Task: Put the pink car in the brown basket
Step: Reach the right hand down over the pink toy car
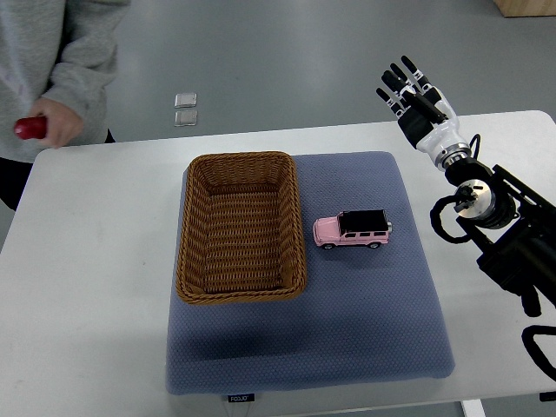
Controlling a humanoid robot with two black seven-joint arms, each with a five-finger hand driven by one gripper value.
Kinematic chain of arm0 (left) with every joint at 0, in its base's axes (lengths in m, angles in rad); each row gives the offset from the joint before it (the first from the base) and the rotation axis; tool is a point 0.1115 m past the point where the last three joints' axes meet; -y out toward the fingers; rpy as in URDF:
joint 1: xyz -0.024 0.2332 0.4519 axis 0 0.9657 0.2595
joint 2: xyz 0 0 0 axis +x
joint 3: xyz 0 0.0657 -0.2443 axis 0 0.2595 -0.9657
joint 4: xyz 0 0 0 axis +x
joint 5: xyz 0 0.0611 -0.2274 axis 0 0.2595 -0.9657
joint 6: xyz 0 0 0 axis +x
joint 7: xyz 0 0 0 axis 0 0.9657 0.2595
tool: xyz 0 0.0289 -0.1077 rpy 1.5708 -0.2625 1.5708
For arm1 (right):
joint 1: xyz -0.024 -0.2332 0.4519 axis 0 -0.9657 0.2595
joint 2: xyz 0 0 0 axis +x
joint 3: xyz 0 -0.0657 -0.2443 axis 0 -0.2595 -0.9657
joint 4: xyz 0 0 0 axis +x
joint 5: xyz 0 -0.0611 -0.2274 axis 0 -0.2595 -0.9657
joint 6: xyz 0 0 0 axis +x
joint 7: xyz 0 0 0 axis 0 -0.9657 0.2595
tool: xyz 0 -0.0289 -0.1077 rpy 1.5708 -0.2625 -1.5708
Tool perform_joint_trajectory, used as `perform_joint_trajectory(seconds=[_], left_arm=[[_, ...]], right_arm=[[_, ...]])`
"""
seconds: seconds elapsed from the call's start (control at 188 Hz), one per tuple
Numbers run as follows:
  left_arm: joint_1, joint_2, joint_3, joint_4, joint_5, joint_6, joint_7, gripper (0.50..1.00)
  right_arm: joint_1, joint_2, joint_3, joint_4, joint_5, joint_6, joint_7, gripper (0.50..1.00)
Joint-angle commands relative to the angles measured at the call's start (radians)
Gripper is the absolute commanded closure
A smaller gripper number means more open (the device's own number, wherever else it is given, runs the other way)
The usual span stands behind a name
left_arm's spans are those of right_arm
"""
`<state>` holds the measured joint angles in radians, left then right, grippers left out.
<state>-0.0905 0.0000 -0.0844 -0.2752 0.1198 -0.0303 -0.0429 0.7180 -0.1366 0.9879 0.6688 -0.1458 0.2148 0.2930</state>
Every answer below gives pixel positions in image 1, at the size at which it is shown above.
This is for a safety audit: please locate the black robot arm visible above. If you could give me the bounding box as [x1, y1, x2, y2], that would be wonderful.
[376, 56, 555, 317]

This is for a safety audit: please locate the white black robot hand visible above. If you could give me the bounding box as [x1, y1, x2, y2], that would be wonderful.
[375, 56, 471, 167]

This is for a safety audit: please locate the blue grey cushion mat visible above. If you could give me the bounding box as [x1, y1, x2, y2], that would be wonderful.
[166, 151, 454, 395]

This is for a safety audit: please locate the brown wicker basket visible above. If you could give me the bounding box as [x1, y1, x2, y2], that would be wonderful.
[175, 151, 308, 305]

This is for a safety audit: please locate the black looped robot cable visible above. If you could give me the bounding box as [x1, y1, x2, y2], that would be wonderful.
[429, 195, 473, 244]

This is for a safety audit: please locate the red round object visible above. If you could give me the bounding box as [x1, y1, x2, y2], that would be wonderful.
[13, 116, 48, 140]

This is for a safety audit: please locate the wooden box corner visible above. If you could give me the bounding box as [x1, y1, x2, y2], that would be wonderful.
[493, 0, 556, 17]

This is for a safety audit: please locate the upper silver floor plate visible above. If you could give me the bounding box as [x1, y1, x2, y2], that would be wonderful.
[174, 92, 197, 109]

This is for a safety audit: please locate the pink toy car black roof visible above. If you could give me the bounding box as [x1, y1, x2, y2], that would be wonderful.
[312, 209, 392, 250]

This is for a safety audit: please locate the silver floor plate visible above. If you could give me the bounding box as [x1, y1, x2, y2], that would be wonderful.
[174, 109, 198, 127]
[174, 92, 197, 109]

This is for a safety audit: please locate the person's bare hand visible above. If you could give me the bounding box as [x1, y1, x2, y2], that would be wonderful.
[29, 97, 83, 149]

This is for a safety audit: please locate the black cable loop lower right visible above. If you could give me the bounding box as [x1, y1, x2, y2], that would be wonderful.
[520, 324, 556, 383]

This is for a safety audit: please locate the lower silver floor plate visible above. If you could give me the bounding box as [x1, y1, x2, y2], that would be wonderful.
[174, 109, 198, 127]

